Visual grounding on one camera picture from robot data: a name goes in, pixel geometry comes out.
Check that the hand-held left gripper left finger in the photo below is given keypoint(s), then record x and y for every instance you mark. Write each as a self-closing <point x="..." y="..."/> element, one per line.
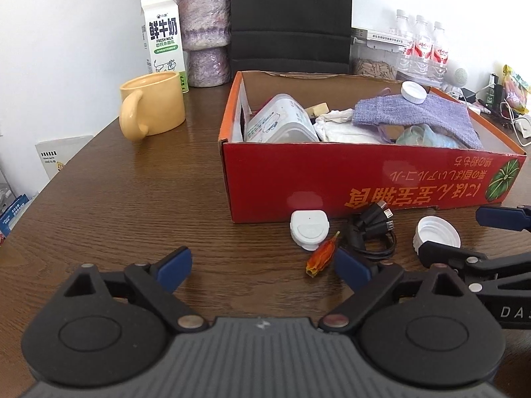
<point x="174" y="269"/>

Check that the white paper box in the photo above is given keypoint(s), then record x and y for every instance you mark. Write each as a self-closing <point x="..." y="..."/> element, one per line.
<point x="62" y="157"/>

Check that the yellow ceramic mug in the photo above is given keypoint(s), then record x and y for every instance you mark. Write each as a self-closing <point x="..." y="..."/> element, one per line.
<point x="157" y="103"/>

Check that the black paper bag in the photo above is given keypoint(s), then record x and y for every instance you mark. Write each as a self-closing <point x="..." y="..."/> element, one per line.
<point x="290" y="16"/>

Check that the colourful snack packet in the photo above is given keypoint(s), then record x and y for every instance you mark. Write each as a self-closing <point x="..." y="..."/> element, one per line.
<point x="516" y="89"/>

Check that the translucent green plastic bag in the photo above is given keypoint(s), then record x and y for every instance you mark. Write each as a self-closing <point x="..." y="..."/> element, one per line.
<point x="423" y="137"/>

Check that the white red flat box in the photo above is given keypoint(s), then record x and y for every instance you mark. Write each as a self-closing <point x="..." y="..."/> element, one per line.
<point x="373" y="36"/>

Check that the white threaded bottle cap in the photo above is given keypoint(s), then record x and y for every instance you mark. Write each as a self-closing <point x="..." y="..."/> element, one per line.
<point x="437" y="230"/>

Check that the black power adapter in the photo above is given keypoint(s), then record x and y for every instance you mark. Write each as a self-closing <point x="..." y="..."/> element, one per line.
<point x="468" y="94"/>

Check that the white round cap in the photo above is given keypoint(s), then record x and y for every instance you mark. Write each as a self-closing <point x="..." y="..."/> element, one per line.
<point x="413" y="92"/>

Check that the white charger block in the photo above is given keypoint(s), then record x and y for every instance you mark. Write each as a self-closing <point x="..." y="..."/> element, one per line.
<point x="524" y="126"/>

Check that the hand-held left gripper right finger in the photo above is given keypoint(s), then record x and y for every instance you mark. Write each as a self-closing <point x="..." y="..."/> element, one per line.
<point x="352" y="269"/>

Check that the clear water bottle red label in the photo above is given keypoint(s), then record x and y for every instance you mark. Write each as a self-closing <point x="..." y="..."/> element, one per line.
<point x="421" y="52"/>
<point x="439" y="52"/>
<point x="401" y="49"/>

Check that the dark green small bottle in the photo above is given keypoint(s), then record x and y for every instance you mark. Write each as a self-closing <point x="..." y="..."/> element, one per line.
<point x="492" y="91"/>

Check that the red cardboard box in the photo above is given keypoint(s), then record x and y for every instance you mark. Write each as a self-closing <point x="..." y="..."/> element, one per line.
<point x="332" y="174"/>

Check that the clear seed container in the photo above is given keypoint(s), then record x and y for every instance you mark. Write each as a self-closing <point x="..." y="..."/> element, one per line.
<point x="373" y="66"/>

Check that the white green milk carton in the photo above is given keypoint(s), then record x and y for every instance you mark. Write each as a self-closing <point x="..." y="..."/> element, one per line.
<point x="164" y="41"/>

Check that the blue packet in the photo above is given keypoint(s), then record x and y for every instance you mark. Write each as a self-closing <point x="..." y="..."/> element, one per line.
<point x="14" y="213"/>

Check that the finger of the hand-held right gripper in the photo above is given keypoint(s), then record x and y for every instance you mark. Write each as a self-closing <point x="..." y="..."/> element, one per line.
<point x="498" y="217"/>
<point x="448" y="255"/>

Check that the purple knitted pouch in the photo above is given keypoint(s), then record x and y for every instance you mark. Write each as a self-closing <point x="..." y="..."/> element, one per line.
<point x="415" y="112"/>

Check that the purple textured vase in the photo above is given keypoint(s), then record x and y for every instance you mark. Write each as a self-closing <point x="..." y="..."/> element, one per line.
<point x="205" y="37"/>

